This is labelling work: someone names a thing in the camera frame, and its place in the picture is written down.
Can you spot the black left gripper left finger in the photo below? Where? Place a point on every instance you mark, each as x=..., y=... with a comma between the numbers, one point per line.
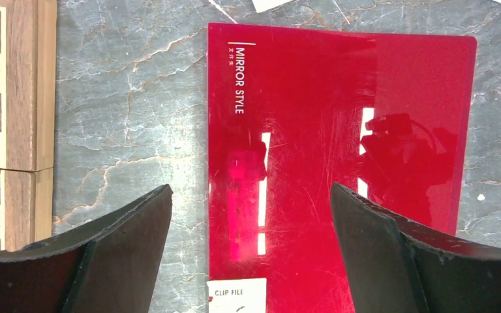
x=109, y=264

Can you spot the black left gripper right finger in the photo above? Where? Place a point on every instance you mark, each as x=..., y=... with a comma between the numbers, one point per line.
x=395, y=264

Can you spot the red clip file folder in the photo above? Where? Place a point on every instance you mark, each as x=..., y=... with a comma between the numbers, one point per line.
x=293, y=111

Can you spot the printed text paper sheet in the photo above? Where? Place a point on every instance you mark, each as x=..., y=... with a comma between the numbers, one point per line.
x=264, y=5

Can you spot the wooden chessboard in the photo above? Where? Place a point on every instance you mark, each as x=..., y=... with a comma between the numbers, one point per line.
x=28, y=51

